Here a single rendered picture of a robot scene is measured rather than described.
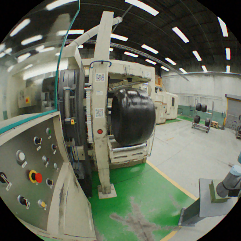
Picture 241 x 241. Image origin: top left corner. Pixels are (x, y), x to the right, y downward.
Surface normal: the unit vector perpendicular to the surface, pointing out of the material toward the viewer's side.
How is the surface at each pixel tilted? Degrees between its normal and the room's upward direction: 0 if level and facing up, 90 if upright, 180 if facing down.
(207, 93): 90
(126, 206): 0
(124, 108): 73
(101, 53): 90
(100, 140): 90
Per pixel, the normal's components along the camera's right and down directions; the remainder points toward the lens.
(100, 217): 0.03, -0.97
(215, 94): -0.91, 0.07
